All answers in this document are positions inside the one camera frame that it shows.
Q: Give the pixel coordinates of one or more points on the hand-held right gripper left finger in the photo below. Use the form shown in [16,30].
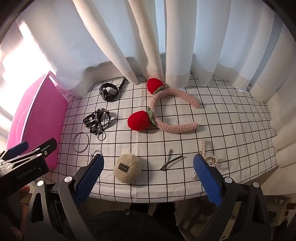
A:
[90,178]

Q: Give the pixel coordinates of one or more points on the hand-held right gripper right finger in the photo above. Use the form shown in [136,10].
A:
[205,179]

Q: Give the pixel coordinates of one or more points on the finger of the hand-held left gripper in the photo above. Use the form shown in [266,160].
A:
[18,148]
[46,147]

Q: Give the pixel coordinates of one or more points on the pearl hair claw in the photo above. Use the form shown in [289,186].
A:
[211,158]

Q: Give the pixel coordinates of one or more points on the pink storage box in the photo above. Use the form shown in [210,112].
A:
[34,115]

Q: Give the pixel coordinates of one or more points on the beige fluffy hair clip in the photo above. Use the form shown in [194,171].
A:
[129,172]

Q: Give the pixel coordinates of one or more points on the pink fluffy strawberry headband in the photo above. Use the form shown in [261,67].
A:
[171,128]

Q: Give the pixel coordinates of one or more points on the person's left hand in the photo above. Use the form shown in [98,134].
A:
[24,191]

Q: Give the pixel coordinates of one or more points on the silver bangle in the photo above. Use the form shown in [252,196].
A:
[74,141]

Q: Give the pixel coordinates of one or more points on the white black-checked tablecloth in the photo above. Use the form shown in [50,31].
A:
[208,115]

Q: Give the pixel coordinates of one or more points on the black wristwatch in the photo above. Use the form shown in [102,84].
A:
[103,91]

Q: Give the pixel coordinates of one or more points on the white plastic stool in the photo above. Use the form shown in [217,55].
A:
[278,210]

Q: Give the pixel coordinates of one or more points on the white curtain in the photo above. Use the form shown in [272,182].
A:
[185,34]

